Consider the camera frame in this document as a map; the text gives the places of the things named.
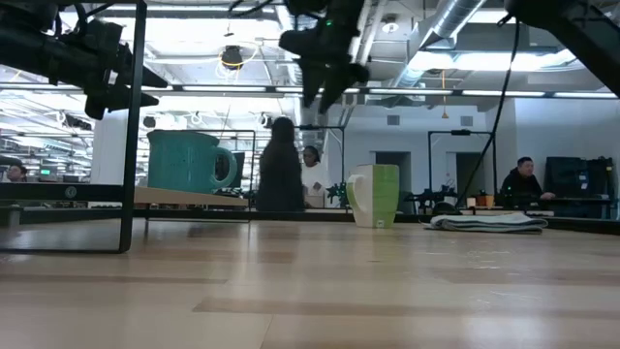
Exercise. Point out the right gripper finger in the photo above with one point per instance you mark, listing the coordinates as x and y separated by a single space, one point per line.
312 80
334 87

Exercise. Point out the teal ceramic mug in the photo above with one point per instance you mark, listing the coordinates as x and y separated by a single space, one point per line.
179 160

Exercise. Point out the green and white mug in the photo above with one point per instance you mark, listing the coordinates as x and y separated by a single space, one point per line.
375 194

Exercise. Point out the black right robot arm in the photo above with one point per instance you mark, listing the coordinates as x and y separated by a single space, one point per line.
581 29

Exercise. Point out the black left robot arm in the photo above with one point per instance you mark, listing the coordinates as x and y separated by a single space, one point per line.
34 48

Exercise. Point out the long ceiling light bar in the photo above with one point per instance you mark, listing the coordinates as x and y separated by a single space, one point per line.
412 91

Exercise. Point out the person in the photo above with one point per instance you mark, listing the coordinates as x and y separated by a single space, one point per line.
280 169
522 184
15 173
315 179

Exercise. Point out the terracotta plant pot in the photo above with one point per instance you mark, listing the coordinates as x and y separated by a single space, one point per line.
485 200

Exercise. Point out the grey folded cloth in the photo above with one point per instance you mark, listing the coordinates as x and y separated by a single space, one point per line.
484 223

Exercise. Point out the black computer monitor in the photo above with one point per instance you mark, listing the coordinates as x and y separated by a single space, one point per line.
576 177

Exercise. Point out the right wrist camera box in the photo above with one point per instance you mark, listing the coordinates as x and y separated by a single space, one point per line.
359 72

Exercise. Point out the black metal rig frame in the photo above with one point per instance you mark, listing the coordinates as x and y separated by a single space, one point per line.
319 127
460 132

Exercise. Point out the black ceiling-mounted camera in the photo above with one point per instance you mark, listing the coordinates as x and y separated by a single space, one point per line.
232 57

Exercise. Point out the silver ventilation duct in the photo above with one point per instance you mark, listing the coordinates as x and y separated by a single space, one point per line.
450 19

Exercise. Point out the black aluminium table frame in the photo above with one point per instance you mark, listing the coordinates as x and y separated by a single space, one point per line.
310 216

